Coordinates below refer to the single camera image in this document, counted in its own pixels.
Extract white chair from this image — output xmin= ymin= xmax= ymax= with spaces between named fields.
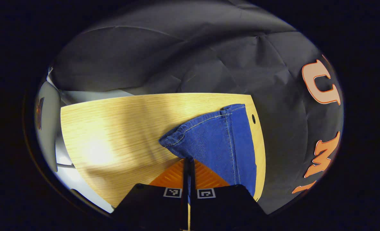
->
xmin=35 ymin=80 xmax=62 ymax=173

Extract blue jeans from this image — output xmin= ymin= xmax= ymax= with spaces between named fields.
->
xmin=159 ymin=104 xmax=257 ymax=198

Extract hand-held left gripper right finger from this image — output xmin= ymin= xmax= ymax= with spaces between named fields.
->
xmin=191 ymin=159 xmax=267 ymax=231

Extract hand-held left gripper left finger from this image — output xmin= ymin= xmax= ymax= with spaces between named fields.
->
xmin=112 ymin=158 xmax=190 ymax=231

